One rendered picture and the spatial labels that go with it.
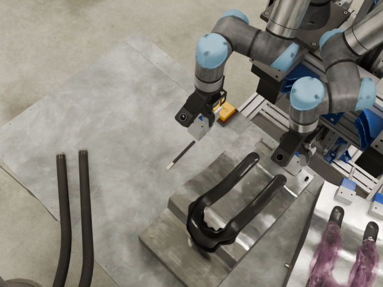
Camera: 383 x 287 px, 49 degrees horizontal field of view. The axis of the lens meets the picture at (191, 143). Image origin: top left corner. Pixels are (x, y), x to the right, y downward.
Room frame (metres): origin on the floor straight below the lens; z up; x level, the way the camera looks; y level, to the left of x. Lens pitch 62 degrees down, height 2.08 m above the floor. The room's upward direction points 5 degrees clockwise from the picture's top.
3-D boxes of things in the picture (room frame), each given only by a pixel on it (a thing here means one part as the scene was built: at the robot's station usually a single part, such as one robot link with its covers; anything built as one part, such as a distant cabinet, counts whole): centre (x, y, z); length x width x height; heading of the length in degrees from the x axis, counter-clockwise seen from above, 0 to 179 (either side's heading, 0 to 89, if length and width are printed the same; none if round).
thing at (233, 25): (0.77, -0.09, 1.25); 0.11 x 0.11 x 0.08; 67
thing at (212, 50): (0.69, -0.03, 1.25); 0.09 x 0.08 x 0.11; 157
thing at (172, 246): (0.44, -0.13, 0.87); 0.50 x 0.26 x 0.14; 141
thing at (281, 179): (0.45, -0.14, 0.92); 0.35 x 0.16 x 0.09; 141
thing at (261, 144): (0.65, -0.23, 0.87); 0.05 x 0.05 x 0.04; 51
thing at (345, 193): (0.56, -0.50, 0.86); 0.13 x 0.05 x 0.05; 158
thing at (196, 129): (0.71, -0.04, 0.93); 0.13 x 0.05 x 0.05; 141
